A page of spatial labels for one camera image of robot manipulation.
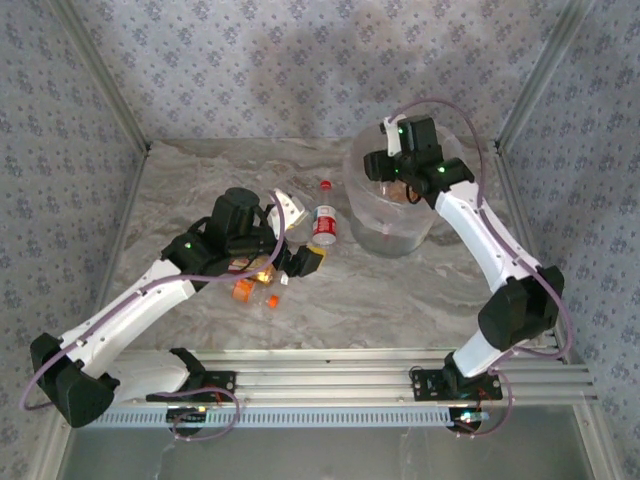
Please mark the aluminium side rail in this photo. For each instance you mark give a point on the aluminium side rail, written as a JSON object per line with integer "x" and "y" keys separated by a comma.
{"x": 126, "y": 210}

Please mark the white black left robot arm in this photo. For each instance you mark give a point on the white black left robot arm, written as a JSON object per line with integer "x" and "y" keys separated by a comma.
{"x": 130, "y": 312}

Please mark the red cap red-white label bottle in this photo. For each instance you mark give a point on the red cap red-white label bottle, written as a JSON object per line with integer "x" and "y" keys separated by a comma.
{"x": 325, "y": 225}

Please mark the amber bottle orange label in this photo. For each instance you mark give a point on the amber bottle orange label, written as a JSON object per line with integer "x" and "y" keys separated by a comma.
{"x": 397, "y": 191}

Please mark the small controller board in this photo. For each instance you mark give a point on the small controller board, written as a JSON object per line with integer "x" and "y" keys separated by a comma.
{"x": 187, "y": 414}
{"x": 467, "y": 416}

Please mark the clear plastic bin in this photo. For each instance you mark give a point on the clear plastic bin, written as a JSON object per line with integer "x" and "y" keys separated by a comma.
{"x": 360, "y": 200}

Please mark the translucent plastic bin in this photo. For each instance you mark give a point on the translucent plastic bin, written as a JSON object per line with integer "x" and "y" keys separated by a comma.
{"x": 385, "y": 235}

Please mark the aluminium corner post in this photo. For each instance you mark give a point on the aluminium corner post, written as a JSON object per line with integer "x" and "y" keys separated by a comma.
{"x": 104, "y": 75}
{"x": 540, "y": 75}

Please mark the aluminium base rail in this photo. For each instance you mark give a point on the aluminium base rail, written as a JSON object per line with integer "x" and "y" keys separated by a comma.
{"x": 325, "y": 380}

